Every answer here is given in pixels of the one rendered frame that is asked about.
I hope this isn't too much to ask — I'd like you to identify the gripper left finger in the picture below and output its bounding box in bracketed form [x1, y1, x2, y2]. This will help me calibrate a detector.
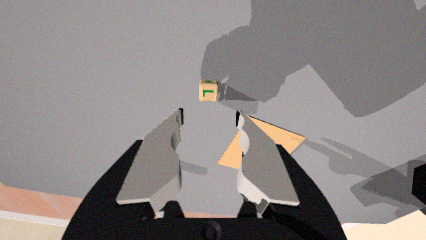
[61, 108, 184, 240]

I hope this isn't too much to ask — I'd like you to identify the tan wooden letter block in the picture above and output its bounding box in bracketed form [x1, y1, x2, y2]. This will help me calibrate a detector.
[199, 79, 218, 101]

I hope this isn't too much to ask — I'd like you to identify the tan flat mat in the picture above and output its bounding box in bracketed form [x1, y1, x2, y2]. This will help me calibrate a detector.
[218, 116, 305, 169]

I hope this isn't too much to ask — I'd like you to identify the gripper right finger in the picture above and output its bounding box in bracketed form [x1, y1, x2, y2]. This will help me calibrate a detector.
[236, 110, 348, 240]

